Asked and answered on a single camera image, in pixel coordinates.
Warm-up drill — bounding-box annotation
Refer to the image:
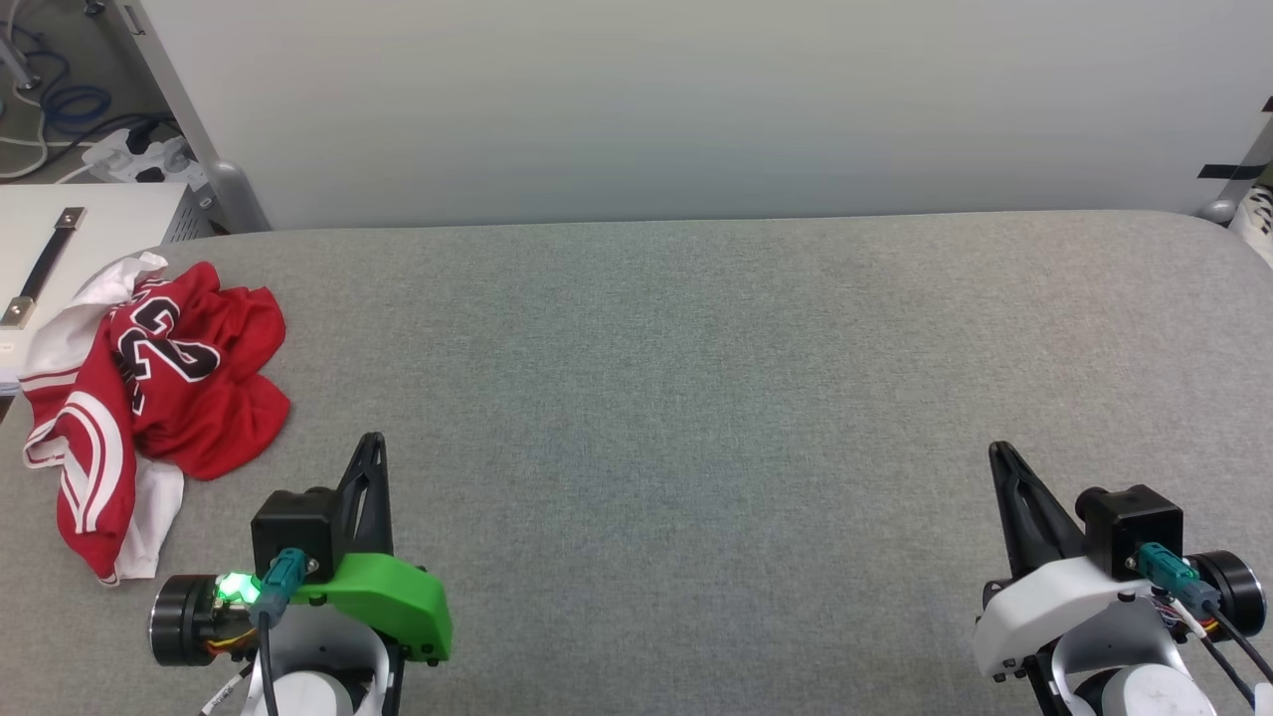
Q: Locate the white power strip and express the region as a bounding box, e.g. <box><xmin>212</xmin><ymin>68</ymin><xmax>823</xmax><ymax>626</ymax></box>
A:
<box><xmin>84</xmin><ymin>129</ymin><xmax>206</xmax><ymax>186</ymax></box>

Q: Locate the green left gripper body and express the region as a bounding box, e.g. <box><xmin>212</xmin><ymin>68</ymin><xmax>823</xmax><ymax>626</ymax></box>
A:
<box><xmin>283</xmin><ymin>552</ymin><xmax>455</xmax><ymax>665</ymax></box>

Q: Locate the white equipment case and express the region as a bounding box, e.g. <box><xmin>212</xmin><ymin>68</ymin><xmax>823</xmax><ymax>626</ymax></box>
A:
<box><xmin>0</xmin><ymin>182</ymin><xmax>216</xmax><ymax>395</ymax></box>

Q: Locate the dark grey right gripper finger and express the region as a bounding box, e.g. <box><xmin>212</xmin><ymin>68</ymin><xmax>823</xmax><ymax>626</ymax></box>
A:
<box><xmin>988</xmin><ymin>441</ymin><xmax>1092</xmax><ymax>580</ymax></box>

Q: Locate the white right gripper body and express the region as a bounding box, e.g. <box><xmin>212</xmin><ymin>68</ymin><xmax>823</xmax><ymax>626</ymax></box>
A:
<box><xmin>972</xmin><ymin>554</ymin><xmax>1160</xmax><ymax>682</ymax></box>

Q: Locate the white partition panel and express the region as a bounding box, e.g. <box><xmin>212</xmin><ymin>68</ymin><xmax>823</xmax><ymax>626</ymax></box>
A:
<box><xmin>139</xmin><ymin>0</ymin><xmax>1273</xmax><ymax>232</ymax></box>

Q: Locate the white floor cable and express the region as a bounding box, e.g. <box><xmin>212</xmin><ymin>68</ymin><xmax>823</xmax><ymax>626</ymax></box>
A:
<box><xmin>0</xmin><ymin>94</ymin><xmax>61</xmax><ymax>182</ymax></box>

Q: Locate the black strap handle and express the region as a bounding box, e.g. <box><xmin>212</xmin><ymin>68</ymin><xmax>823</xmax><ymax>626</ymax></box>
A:
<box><xmin>0</xmin><ymin>207</ymin><xmax>88</xmax><ymax>329</ymax></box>

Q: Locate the black cable teal connector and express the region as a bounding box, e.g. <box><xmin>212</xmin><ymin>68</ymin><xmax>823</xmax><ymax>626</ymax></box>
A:
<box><xmin>257</xmin><ymin>547</ymin><xmax>310</xmax><ymax>716</ymax></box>
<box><xmin>1137</xmin><ymin>544</ymin><xmax>1273</xmax><ymax>687</ymax></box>

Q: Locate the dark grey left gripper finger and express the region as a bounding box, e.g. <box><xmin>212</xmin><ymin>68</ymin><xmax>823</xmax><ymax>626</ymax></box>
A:
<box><xmin>333</xmin><ymin>432</ymin><xmax>395</xmax><ymax>561</ymax></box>

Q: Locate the black left cable teal connector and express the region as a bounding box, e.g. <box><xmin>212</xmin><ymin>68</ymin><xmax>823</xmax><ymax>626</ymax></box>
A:
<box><xmin>257</xmin><ymin>547</ymin><xmax>310</xmax><ymax>716</ymax></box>

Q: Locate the blue coiled cable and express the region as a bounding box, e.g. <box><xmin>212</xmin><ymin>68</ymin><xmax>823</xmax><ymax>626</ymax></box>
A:
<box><xmin>38</xmin><ymin>48</ymin><xmax>113</xmax><ymax>132</ymax></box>

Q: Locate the thin grey metal tube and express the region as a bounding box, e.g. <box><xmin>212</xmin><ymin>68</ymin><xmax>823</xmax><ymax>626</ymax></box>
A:
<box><xmin>0</xmin><ymin>35</ymin><xmax>43</xmax><ymax>92</ymax></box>

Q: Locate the red and white basketball jersey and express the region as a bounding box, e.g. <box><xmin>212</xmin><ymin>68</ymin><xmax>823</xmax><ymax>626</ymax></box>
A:
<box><xmin>20</xmin><ymin>252</ymin><xmax>292</xmax><ymax>586</ymax></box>

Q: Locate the black right cable teal connector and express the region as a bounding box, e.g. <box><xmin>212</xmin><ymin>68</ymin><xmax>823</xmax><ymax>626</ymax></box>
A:
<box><xmin>1137</xmin><ymin>544</ymin><xmax>1273</xmax><ymax>687</ymax></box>

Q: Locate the white paper label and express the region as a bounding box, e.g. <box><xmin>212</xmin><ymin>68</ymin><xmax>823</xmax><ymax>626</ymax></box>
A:
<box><xmin>199</xmin><ymin>671</ymin><xmax>255</xmax><ymax>716</ymax></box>

